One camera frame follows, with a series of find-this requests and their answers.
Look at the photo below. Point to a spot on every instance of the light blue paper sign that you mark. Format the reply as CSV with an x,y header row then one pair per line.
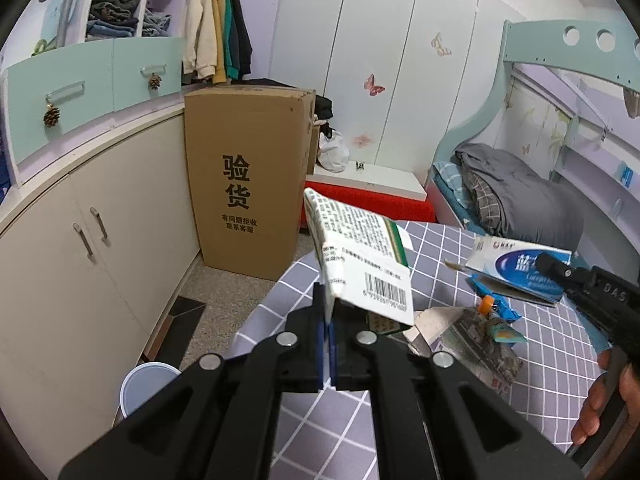
x,y
54,20

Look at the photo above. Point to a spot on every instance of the white board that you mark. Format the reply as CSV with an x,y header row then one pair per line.
x,y
385,182

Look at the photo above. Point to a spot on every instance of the white panel wardrobe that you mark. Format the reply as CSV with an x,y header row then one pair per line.
x,y
400,10

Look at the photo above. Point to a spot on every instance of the grey duvet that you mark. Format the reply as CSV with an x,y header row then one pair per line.
x,y
530,200

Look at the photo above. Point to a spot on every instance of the blue orange toy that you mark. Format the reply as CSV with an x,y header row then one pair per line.
x,y
495,312

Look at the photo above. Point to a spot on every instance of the black cloth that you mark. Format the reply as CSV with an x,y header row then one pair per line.
x,y
322,107

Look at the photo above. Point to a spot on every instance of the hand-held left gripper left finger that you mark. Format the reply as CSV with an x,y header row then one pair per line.
x,y
225,410

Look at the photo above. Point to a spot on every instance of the small blue box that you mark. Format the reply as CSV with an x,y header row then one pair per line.
x,y
626,174

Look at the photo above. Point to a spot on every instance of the green hanging jacket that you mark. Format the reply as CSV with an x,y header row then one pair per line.
x,y
231,35

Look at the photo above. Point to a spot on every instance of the white plastic bag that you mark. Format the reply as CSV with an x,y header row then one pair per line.
x,y
334,152

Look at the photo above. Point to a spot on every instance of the cream hanging jacket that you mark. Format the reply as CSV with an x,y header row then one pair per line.
x,y
197,25

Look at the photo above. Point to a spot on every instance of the pale butterfly sticker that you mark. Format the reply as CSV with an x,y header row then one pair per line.
x,y
441,45

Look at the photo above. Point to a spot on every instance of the mustard hanging jacket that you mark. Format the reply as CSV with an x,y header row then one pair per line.
x,y
221,50

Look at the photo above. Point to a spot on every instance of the blue plastic bin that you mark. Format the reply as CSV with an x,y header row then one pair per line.
x,y
145,385

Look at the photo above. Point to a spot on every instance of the white medicine box green edge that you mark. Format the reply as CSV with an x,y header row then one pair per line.
x,y
360,250

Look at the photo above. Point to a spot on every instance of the blue white carton box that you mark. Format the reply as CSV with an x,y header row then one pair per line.
x,y
510,267

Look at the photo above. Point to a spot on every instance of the red box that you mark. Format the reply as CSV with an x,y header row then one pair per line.
x,y
415,210

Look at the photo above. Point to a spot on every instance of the small cardboard box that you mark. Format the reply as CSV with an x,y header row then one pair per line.
x,y
312,145

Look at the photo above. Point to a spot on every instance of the tall cardboard box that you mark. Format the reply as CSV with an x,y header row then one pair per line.
x,y
240,135

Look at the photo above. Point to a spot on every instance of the wide mint drawer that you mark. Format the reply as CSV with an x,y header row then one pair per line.
x,y
65,72

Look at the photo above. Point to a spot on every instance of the pine cone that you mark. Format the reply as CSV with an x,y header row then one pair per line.
x,y
51,116
155,82

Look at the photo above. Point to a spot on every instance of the folded dark jeans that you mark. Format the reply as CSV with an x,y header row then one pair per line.
x,y
110,15

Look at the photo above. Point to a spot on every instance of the low white cabinet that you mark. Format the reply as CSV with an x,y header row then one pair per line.
x,y
100,260

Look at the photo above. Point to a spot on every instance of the grey printed pouch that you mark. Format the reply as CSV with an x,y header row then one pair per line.
x,y
475,345

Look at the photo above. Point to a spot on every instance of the narrow mint drawer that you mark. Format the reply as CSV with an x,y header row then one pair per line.
x,y
142,55

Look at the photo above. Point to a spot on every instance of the black hanging jacket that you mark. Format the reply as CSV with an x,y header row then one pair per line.
x,y
244,40

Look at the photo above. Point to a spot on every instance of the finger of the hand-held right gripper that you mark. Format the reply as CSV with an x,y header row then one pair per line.
x,y
552,266

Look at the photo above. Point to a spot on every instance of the grey checked tablecloth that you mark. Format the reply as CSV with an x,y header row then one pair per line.
x,y
445,250

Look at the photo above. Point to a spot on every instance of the pink butterfly sticker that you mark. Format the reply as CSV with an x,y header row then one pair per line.
x,y
374,85

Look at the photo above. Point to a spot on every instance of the person's right hand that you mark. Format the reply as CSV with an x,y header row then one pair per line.
x,y
595,400

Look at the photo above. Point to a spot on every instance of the mint bunk bed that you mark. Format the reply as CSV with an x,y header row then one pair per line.
x,y
540,45

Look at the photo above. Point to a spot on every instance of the folded blue jeans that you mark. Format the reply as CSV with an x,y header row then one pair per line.
x,y
157,24

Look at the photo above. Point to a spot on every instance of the green plant decoration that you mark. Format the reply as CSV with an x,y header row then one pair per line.
x,y
45,46

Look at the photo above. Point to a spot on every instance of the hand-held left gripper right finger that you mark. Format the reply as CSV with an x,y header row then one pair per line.
x,y
425,410

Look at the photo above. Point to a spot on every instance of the blue checked pillow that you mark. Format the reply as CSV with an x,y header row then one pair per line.
x,y
450,175

